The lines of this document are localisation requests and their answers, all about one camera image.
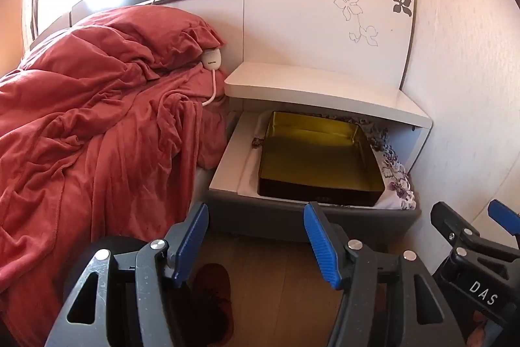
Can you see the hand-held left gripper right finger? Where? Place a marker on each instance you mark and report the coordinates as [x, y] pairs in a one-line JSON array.
[[323, 245]]

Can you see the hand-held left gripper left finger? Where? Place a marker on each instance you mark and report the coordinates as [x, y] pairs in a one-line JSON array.
[[191, 245]]

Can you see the red slipper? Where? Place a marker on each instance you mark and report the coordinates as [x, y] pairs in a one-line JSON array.
[[215, 290]]

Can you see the white oval controller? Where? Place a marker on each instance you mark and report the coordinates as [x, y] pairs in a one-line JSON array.
[[212, 59]]

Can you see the white floral folded cloth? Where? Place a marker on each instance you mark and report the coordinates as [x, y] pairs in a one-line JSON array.
[[396, 172]]

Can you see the white nightstand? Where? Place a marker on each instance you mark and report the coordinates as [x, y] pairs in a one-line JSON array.
[[325, 91]]

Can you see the red blanket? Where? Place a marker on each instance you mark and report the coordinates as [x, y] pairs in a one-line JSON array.
[[81, 152]]

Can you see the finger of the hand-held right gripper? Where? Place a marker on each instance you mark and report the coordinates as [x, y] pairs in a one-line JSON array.
[[503, 215], [447, 221]]

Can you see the red pillow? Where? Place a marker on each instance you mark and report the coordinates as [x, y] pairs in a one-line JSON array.
[[150, 34]]

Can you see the white floral wall panel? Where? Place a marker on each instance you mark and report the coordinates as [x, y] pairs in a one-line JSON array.
[[308, 26]]

